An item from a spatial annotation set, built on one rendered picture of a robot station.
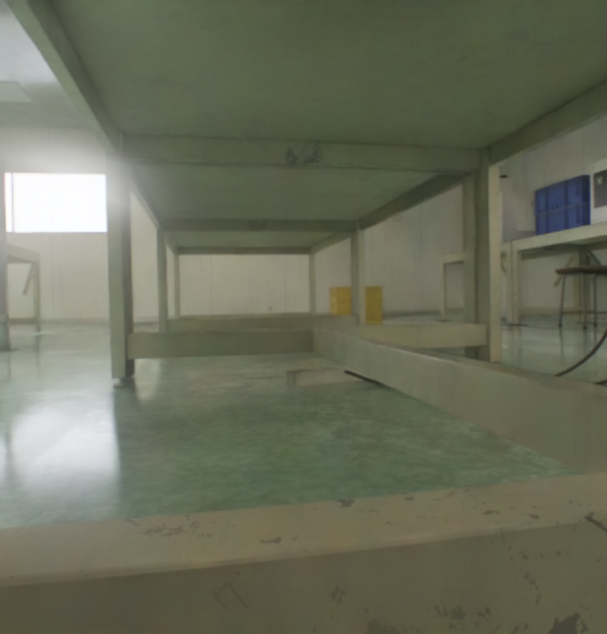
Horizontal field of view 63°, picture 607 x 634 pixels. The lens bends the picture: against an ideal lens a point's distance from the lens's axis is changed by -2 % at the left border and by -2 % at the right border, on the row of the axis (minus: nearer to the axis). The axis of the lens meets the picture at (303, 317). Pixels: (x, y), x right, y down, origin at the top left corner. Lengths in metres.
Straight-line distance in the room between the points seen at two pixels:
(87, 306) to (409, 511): 7.64
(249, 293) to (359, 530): 7.47
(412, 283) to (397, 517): 8.09
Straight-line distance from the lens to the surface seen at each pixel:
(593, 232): 4.07
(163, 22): 1.03
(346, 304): 6.25
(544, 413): 0.53
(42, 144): 8.27
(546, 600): 0.22
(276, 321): 2.93
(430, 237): 8.47
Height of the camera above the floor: 0.23
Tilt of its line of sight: 2 degrees down
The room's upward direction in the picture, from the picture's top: 1 degrees counter-clockwise
